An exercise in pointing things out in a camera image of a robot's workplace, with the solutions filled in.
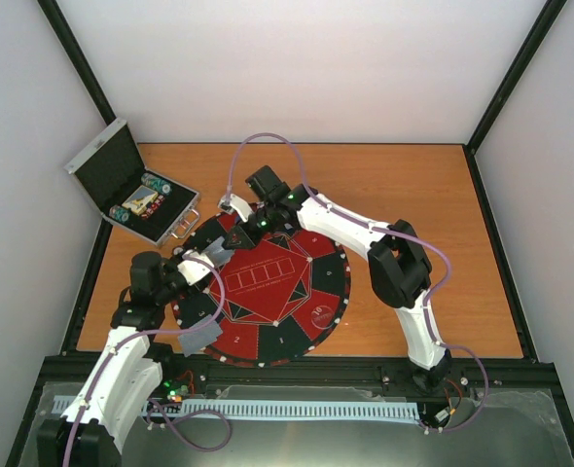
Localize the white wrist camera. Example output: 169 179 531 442
176 252 215 285
218 194 253 222

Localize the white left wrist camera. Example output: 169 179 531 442
176 252 215 285

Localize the black frame rail front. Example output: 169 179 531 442
38 354 560 395

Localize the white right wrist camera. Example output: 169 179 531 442
218 194 253 222

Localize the round red black poker mat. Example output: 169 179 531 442
171 224 351 368

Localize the dealt card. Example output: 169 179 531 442
177 315 223 357

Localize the card box in case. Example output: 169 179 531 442
122 185 159 216

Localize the red dice row in case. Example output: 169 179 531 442
140 198 163 219

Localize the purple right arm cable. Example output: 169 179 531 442
225 131 490 434

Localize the aluminium poker chip case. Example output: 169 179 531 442
65 118 200 246

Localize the poker chip row in case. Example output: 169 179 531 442
141 172 172 196

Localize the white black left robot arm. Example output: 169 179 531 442
36 251 213 466

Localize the clear dealer button disc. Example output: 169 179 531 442
310 305 335 330

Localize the blue playing card deck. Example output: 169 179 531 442
202 236 234 268

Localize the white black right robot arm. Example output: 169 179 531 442
219 165 451 393

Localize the light blue slotted cable duct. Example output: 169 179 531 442
52 394 420 421

